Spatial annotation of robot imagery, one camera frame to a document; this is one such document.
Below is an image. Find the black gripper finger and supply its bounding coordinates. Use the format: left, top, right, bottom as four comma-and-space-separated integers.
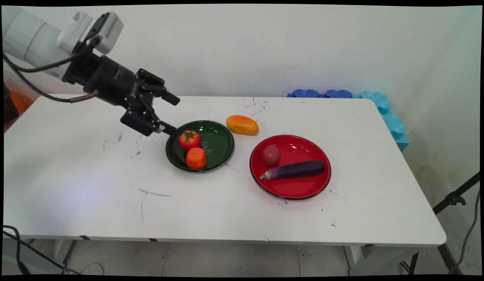
120, 98, 178, 137
136, 68, 181, 106

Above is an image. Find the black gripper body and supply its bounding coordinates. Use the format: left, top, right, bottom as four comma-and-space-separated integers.
62, 50, 150, 110

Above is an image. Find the purple toy eggplant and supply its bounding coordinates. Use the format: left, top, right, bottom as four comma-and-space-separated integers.
259, 160, 326, 181

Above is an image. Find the red toy tomato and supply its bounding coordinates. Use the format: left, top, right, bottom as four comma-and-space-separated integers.
179, 130, 202, 152

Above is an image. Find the orange toy mandarin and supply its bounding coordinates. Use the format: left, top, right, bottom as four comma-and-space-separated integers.
186, 147, 207, 170

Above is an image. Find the dark green plate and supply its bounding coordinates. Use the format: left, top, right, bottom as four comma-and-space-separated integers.
165, 120, 235, 173

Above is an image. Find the orange round object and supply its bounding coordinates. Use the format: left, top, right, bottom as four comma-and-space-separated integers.
9, 91, 34, 114

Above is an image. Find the yellow orange toy mango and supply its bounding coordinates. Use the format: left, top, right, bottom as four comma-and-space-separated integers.
226, 115, 260, 136

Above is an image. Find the dark red toy potato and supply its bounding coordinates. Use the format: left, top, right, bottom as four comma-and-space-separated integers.
262, 145, 281, 167

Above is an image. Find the dark blue foam piece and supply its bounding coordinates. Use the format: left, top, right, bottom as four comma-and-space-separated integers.
324, 89, 353, 99
288, 89, 320, 98

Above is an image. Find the red plate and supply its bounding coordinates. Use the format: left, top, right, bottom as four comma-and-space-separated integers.
249, 135, 332, 200

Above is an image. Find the light blue foam mat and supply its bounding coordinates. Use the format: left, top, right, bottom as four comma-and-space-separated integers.
353, 91, 410, 152

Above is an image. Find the white table leg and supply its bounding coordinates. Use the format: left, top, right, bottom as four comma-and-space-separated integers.
343, 245, 420, 276

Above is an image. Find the black tripod stand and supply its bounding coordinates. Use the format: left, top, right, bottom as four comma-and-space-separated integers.
432, 172, 481, 215

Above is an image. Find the white grey wrist camera box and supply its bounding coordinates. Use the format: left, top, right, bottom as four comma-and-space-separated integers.
57, 11, 124, 55

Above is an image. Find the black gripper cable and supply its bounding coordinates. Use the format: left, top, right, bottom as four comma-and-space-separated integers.
3, 59, 100, 103

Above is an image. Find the black camera cable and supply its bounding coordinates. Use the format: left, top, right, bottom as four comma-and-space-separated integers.
3, 14, 110, 73

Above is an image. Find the black floor cable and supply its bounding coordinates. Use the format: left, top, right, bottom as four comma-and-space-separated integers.
3, 225, 82, 275

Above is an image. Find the grey hanging cable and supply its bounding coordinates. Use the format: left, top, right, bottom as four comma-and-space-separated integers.
448, 187, 481, 274

